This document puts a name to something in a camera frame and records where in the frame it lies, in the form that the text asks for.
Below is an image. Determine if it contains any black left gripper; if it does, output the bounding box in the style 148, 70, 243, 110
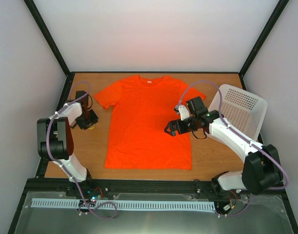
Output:
75, 109, 98, 130

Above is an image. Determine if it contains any orange t-shirt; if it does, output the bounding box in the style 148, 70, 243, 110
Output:
94, 76, 206, 170

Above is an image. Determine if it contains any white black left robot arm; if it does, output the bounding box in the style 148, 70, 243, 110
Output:
37, 91, 99, 196

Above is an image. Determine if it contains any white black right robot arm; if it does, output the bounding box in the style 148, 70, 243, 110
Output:
164, 97, 283, 195

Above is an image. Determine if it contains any white perforated plastic basket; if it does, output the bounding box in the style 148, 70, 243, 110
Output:
208, 84, 268, 140

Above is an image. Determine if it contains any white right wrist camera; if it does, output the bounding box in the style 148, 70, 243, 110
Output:
174, 104, 190, 121

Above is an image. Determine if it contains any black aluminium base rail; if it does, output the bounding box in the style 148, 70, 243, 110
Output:
24, 179, 286, 199

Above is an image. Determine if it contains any light blue slotted cable duct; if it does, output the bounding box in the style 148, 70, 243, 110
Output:
30, 198, 215, 213

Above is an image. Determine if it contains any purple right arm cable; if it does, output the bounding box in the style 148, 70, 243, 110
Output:
178, 80, 290, 217

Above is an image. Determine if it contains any black enclosure frame post left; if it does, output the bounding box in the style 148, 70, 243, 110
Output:
24, 0, 71, 77

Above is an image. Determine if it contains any black enclosure frame post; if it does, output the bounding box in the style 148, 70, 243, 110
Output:
24, 0, 71, 77
239, 0, 289, 78

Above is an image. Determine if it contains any black enclosure frame post right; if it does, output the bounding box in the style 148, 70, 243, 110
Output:
239, 0, 289, 78

